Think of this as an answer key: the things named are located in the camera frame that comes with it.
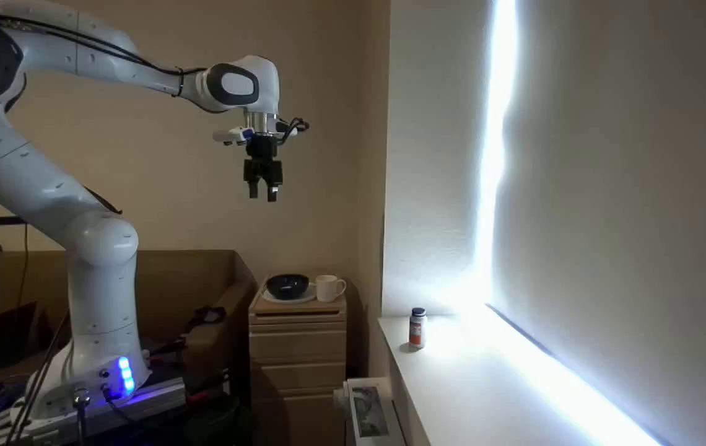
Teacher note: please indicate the white ceramic mug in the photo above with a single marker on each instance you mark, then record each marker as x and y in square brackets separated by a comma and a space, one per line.
[327, 288]

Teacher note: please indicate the white windowsill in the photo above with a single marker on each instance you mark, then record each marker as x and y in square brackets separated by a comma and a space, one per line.
[466, 387]

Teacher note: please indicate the white window blind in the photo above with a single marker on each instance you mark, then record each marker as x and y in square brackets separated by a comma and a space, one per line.
[633, 206]

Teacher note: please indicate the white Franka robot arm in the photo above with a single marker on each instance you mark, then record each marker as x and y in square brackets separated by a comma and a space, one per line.
[95, 249]

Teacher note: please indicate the small bottle red label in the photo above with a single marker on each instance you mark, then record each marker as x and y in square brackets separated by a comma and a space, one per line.
[417, 327]

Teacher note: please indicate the white wall heater unit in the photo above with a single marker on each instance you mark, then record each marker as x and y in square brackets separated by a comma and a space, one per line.
[367, 413]

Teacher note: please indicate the dark blue ceramic bowl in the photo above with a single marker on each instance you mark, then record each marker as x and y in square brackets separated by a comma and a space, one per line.
[289, 286]

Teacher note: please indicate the white round plate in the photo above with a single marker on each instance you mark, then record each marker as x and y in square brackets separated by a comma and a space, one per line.
[311, 296]

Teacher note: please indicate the brown leather armchair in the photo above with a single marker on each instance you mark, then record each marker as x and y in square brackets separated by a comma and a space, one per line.
[178, 286]

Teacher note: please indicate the light wooden nightstand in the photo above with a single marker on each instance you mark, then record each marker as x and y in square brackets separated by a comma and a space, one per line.
[299, 356]

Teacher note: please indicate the aluminium mounting rail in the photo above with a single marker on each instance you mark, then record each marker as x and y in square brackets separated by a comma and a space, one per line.
[56, 418]

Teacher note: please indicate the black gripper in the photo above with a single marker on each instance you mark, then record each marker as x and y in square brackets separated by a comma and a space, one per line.
[264, 156]

